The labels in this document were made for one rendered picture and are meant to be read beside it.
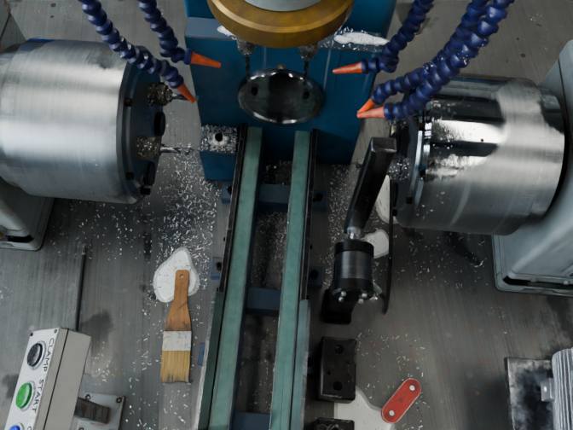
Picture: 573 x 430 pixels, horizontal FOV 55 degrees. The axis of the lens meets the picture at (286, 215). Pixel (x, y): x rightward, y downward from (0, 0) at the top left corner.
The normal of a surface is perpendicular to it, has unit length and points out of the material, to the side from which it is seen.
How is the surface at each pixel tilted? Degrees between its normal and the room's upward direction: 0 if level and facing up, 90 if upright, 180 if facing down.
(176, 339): 0
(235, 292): 0
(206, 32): 0
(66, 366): 51
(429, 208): 73
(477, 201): 66
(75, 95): 17
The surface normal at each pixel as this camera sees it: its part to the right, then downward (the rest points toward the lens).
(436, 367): 0.03, -0.41
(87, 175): -0.07, 0.70
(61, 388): 0.79, -0.20
